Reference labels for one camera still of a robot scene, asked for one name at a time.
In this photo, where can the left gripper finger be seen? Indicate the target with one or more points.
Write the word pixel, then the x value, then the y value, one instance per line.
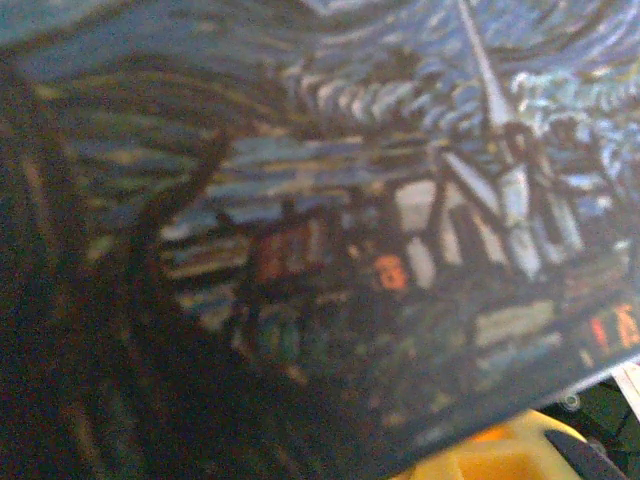
pixel 500 457

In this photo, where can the starry night painted tin box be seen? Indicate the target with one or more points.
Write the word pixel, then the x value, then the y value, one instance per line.
pixel 300 200

